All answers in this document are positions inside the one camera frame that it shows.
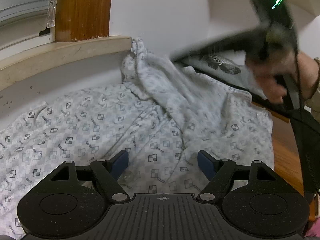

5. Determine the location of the person's right hand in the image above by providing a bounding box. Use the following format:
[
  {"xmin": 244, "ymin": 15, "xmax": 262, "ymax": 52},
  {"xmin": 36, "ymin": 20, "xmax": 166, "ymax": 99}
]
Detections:
[{"xmin": 249, "ymin": 52, "xmax": 318, "ymax": 104}]

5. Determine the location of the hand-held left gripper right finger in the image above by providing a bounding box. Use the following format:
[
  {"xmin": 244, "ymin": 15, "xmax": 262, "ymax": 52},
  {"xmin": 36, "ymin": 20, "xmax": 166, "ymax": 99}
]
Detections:
[{"xmin": 196, "ymin": 150, "xmax": 276, "ymax": 203}]

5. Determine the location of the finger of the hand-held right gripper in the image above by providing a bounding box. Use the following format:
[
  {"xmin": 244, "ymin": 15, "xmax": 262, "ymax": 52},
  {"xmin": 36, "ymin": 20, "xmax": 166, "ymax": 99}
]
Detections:
[{"xmin": 171, "ymin": 27, "xmax": 266, "ymax": 63}]

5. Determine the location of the grey window blind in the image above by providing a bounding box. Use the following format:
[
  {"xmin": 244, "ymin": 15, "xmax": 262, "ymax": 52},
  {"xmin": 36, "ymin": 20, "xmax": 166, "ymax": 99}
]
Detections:
[{"xmin": 0, "ymin": 0, "xmax": 57, "ymax": 53}]

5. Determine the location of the grey printed t-shirt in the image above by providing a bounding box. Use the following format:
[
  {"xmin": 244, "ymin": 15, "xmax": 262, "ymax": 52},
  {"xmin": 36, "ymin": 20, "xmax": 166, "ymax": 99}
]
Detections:
[{"xmin": 192, "ymin": 51, "xmax": 268, "ymax": 100}]

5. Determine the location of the wooden window frame post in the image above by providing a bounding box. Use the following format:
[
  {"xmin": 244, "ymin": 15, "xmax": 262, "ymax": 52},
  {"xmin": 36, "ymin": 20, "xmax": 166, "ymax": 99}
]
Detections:
[{"xmin": 55, "ymin": 0, "xmax": 115, "ymax": 42}]

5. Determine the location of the person's right forearm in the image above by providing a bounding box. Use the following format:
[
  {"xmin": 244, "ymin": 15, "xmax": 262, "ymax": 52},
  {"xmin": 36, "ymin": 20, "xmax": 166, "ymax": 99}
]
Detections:
[{"xmin": 306, "ymin": 62, "xmax": 320, "ymax": 117}]

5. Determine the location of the white checker print shirt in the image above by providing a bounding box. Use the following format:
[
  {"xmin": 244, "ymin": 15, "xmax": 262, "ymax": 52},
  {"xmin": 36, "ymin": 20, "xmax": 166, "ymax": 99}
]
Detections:
[{"xmin": 0, "ymin": 37, "xmax": 275, "ymax": 240}]

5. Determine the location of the beige window sill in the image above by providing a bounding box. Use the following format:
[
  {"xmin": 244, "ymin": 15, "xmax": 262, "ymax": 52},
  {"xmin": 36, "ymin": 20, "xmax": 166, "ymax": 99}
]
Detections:
[{"xmin": 0, "ymin": 35, "xmax": 132, "ymax": 92}]

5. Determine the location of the clear blind cord pull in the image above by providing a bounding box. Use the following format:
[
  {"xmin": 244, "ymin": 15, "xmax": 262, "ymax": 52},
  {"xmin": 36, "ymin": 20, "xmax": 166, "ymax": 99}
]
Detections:
[{"xmin": 46, "ymin": 0, "xmax": 60, "ymax": 28}]

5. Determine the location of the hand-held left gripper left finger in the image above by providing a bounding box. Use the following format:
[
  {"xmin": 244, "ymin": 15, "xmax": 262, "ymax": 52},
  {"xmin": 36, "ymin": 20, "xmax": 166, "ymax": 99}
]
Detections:
[{"xmin": 49, "ymin": 150, "xmax": 131, "ymax": 203}]

